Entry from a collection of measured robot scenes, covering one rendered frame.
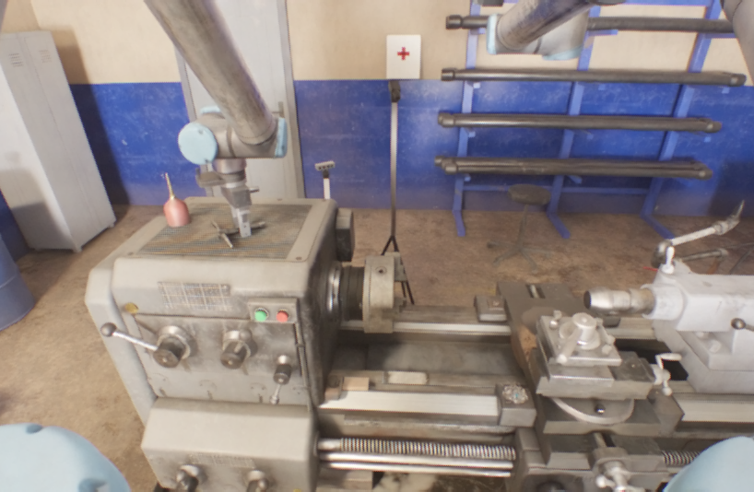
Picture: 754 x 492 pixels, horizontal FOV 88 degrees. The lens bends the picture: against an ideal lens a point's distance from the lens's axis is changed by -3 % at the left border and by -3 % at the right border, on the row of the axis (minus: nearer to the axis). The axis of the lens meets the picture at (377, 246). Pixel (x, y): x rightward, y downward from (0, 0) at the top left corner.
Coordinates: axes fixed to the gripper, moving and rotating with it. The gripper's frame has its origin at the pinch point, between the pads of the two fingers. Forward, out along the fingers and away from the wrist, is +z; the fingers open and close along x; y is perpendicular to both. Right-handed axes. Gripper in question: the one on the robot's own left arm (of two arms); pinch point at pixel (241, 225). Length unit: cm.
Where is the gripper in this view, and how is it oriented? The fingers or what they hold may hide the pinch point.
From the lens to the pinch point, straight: 123.5
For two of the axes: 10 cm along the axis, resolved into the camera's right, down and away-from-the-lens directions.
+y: 8.3, -2.9, 4.8
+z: 0.1, 8.6, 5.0
